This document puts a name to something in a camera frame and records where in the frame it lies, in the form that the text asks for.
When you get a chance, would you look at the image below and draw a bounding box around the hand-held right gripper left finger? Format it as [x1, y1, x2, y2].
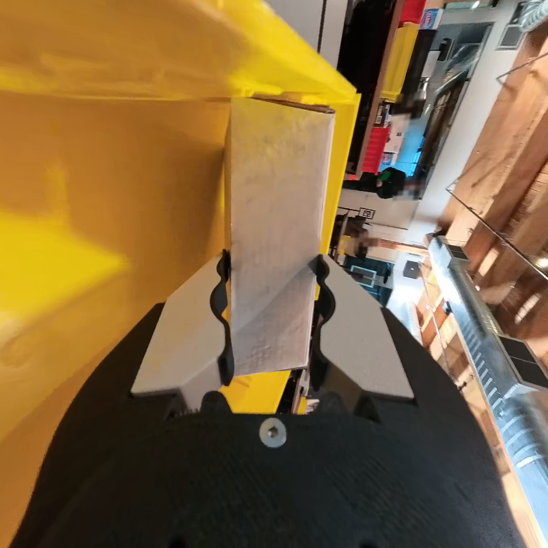
[130, 250, 236, 411]

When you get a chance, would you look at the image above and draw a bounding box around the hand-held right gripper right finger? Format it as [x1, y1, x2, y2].
[308, 254, 416, 412]

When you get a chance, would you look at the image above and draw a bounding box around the white cardboard box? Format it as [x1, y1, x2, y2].
[225, 96, 336, 376]

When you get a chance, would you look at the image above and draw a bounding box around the large yellow plastic bin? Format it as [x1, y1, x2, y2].
[0, 0, 362, 548]

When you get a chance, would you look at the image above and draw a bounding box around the red plastic bin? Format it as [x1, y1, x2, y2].
[402, 0, 429, 26]
[366, 126, 391, 174]

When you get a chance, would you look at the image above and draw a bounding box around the small yellow plastic bin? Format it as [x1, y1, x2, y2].
[381, 23, 421, 101]

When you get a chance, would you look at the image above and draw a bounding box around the silver ventilation duct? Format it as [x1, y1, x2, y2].
[428, 235, 548, 472]

